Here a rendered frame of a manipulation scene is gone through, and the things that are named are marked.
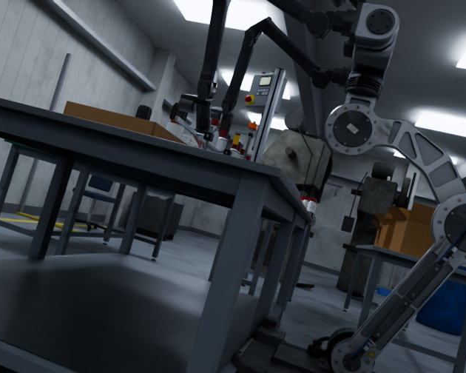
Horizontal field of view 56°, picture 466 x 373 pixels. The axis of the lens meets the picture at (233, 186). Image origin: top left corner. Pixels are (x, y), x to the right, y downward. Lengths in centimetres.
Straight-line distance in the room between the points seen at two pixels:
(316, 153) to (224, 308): 530
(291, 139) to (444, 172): 477
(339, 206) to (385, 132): 987
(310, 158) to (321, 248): 561
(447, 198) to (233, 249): 89
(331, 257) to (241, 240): 1050
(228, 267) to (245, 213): 13
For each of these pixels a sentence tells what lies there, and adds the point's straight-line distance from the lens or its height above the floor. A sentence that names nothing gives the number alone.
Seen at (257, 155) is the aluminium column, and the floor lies 103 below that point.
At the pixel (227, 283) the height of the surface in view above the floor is 55.
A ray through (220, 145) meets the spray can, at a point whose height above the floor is 101.
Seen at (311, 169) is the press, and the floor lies 164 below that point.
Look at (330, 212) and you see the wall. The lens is 1151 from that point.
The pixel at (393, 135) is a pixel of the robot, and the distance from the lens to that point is 170.
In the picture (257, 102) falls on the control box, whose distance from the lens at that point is 233.
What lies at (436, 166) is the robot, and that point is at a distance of 169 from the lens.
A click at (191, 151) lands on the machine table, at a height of 82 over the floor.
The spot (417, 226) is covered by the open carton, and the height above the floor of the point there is 100.
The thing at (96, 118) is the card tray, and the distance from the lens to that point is 118.
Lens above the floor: 70
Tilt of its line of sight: 4 degrees up
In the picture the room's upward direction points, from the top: 16 degrees clockwise
